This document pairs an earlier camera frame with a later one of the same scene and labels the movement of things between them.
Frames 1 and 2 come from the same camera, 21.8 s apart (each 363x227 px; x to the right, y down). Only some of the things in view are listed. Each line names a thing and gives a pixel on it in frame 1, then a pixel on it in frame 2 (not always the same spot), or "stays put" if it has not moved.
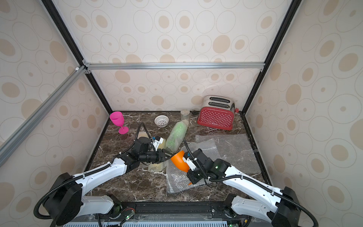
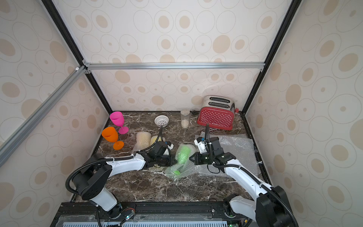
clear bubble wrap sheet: x=236 y=149 stays put
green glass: x=174 y=139 to x=185 y=167
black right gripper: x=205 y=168 to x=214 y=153
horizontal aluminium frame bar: x=175 y=66 stays put
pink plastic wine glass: x=117 y=118 stays put
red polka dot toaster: x=218 y=112 stays put
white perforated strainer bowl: x=161 y=120 stays put
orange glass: x=177 y=159 to x=110 y=134
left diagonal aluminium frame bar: x=15 y=137 stays put
